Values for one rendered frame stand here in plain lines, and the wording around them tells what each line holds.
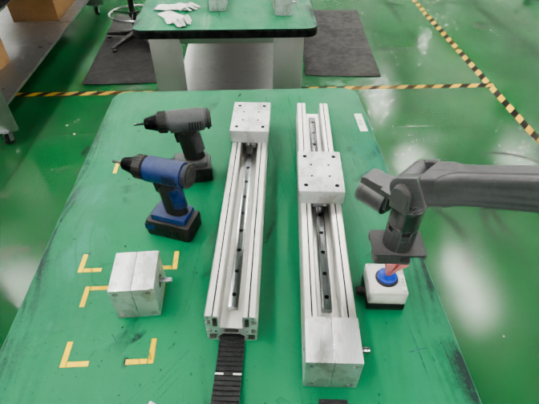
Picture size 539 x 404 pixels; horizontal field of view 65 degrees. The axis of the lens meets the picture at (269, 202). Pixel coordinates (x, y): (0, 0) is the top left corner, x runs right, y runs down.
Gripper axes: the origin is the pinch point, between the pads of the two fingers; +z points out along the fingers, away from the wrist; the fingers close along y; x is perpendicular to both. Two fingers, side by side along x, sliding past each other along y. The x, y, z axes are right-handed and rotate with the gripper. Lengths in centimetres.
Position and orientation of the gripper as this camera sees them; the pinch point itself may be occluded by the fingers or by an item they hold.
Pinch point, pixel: (387, 271)
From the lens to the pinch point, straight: 93.1
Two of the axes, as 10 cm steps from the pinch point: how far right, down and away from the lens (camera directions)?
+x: -0.3, 6.9, -7.3
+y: -10.0, -0.3, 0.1
